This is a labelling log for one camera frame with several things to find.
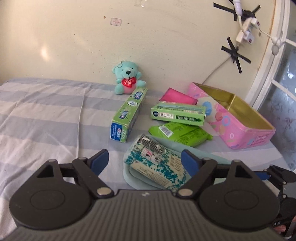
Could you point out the long green toothpaste box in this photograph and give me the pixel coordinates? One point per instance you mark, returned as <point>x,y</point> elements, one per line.
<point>124,120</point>

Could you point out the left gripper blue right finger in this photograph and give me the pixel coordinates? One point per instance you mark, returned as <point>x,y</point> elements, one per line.
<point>201,173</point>

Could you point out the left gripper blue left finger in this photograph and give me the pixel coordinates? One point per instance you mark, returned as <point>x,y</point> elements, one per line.
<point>87,172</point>

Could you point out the pink tin box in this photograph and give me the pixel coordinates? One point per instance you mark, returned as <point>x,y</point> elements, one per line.
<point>238,124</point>

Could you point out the wall sticker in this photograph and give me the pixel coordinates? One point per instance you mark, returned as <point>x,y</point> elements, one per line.
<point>116,22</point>

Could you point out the black tape cross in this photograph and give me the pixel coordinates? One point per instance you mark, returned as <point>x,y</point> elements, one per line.
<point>234,54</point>
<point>237,10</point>

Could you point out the teal teddy bear plush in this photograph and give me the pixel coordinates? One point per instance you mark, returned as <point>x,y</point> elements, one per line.
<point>128,78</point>

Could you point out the white window frame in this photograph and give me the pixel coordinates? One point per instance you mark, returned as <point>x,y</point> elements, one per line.
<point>265,78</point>

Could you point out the green wet wipes pack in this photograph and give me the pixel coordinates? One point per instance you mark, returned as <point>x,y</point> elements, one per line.
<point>184,134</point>

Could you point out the teal floral tissue pack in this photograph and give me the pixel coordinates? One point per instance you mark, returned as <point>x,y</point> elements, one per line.
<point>156,163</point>

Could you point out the green medicine box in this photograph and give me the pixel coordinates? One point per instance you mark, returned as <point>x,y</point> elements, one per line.
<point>179,113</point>

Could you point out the upper black tape cross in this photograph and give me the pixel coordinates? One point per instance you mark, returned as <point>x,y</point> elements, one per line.
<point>237,10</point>

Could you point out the white power strip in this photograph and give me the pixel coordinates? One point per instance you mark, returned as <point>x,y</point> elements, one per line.
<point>246,35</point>

